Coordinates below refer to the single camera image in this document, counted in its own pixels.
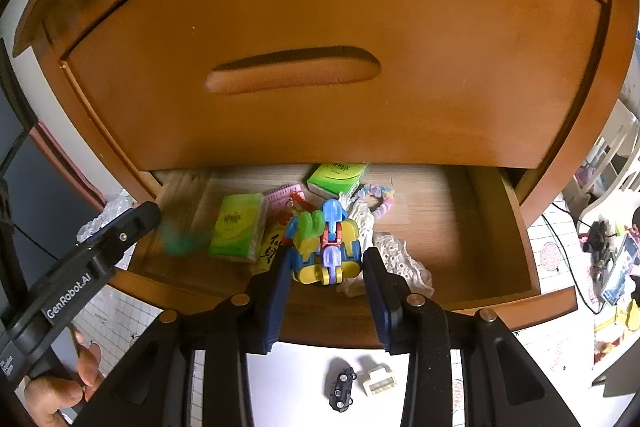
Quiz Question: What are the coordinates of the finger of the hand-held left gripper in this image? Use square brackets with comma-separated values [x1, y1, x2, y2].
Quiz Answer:
[75, 201, 162, 278]

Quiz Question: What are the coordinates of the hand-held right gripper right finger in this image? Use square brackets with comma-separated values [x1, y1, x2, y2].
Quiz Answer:
[361, 247, 583, 427]

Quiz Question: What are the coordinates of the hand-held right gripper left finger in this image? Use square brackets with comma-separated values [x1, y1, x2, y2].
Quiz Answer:
[82, 252, 293, 427]

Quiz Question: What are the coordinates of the white lace cloth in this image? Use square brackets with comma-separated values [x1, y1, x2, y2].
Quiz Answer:
[340, 232, 435, 298]
[340, 193, 377, 253]

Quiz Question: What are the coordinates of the yellow orange snack packet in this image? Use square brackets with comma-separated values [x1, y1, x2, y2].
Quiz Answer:
[257, 197, 306, 277]

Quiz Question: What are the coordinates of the colourful toy robot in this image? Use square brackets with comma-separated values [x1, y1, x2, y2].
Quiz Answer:
[285, 198, 365, 288]

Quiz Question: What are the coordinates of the cream plastic toy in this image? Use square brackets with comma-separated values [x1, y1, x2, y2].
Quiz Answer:
[360, 356, 397, 395]

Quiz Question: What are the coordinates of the white tray with green rim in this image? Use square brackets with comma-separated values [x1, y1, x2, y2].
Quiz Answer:
[192, 339, 461, 427]

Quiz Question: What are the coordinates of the green tissue pack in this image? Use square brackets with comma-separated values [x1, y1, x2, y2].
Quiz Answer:
[306, 163, 371, 200]
[207, 193, 268, 264]

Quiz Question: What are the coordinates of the black toy car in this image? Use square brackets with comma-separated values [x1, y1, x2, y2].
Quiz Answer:
[324, 358, 358, 413]

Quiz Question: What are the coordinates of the wooden drawer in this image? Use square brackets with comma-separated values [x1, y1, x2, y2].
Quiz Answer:
[107, 162, 578, 350]
[60, 0, 613, 172]

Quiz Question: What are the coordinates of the person's left hand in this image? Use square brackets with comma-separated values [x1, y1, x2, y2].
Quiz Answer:
[22, 327, 106, 427]

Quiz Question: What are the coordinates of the clear plastic bag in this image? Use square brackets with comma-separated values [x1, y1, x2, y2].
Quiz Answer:
[75, 189, 138, 245]

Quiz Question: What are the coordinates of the dark panel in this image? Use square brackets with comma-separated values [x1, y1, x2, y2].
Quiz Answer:
[0, 37, 108, 308]

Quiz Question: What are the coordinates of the pink spiral notebook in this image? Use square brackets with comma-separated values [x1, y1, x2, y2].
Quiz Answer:
[262, 183, 306, 210]

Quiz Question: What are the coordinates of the checked blanket with pink dots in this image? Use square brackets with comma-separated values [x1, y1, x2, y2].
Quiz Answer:
[65, 197, 640, 427]

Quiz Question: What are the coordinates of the black tangled object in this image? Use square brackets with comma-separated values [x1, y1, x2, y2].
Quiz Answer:
[580, 219, 618, 258]

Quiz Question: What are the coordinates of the blue box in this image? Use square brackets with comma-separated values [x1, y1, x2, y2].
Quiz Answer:
[600, 232, 640, 305]

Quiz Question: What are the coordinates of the yellow toy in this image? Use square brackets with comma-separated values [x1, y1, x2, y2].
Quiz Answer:
[612, 297, 640, 330]

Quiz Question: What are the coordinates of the pastel bead bracelet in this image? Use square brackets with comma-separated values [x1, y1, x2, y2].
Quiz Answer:
[357, 183, 397, 220]

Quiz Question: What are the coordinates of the black cable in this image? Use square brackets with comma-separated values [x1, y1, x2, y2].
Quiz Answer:
[540, 202, 608, 315]

